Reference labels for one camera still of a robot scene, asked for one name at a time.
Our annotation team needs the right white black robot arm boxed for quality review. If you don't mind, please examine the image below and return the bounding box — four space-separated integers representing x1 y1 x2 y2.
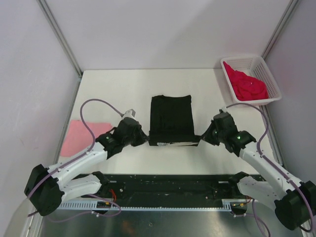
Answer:
202 111 316 230

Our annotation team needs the white plastic basket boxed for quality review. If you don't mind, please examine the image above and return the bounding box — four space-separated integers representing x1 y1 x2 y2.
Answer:
221 54 282 106

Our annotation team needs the right aluminium frame post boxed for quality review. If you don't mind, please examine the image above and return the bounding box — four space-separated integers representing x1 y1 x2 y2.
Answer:
261 0 301 60

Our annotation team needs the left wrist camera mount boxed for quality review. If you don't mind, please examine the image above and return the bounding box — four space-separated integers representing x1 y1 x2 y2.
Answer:
122 109 136 119

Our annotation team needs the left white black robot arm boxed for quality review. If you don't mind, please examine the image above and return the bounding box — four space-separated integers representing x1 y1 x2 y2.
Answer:
24 117 148 216

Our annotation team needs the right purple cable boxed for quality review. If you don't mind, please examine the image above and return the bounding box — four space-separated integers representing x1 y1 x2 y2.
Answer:
223 103 313 236

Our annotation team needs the grey slotted cable duct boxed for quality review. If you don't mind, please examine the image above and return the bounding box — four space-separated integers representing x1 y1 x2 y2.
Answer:
57 199 248 212

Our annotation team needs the aluminium frame post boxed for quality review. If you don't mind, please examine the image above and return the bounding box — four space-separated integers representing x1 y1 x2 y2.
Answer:
261 0 301 60
36 0 83 76

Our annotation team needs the pink folded t shirt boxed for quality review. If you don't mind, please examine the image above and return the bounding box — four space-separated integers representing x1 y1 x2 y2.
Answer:
60 120 113 158

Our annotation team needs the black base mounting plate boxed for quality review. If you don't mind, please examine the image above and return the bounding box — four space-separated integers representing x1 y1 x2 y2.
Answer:
96 174 249 207

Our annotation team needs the red crumpled t shirt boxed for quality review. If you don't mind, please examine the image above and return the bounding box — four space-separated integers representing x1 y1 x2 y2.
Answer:
223 61 269 101

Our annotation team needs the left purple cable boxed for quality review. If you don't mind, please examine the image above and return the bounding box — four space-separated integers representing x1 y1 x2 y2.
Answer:
26 99 131 223

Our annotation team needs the black t shirt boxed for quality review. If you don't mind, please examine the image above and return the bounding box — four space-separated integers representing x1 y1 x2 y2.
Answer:
149 95 200 147

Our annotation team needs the purple cable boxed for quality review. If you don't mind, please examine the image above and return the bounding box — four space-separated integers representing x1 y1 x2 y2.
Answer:
26 99 131 223
223 103 313 236

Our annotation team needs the left aluminium frame post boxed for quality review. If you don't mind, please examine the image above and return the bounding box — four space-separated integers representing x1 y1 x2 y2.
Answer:
36 0 83 76

